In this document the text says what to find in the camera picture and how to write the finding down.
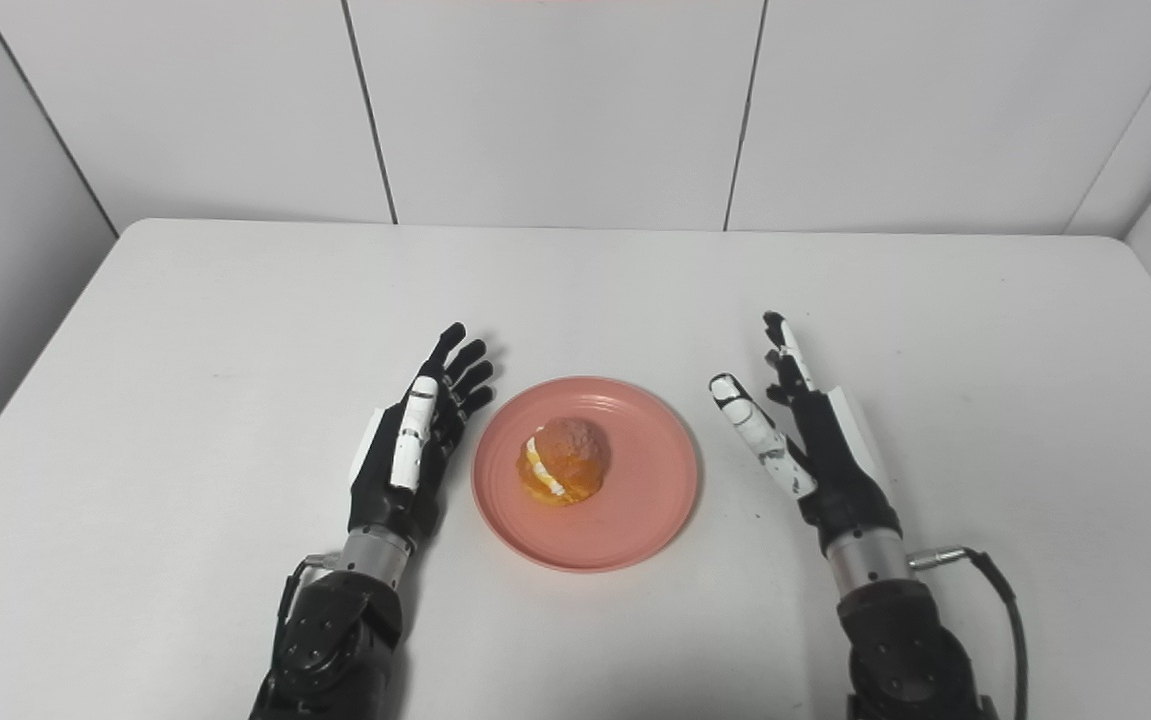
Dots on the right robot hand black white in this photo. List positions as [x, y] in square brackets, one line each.
[815, 440]

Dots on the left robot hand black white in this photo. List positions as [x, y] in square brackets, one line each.
[415, 440]

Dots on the cream puff pastry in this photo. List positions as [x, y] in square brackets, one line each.
[563, 460]

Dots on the pink round plate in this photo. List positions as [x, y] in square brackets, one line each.
[585, 472]

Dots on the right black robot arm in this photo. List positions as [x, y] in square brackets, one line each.
[895, 640]

